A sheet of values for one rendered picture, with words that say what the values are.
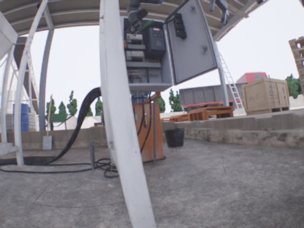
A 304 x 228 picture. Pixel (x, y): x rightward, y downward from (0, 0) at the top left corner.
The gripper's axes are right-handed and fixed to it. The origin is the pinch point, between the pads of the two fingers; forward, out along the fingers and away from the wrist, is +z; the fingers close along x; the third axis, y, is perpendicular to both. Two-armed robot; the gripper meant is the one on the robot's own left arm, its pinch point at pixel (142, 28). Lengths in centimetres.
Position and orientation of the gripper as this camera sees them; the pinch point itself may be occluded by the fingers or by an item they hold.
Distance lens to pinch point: 83.7
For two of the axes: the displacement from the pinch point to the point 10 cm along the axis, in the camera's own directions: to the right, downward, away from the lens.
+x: -5.6, -2.9, -7.8
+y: -8.1, 4.1, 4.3
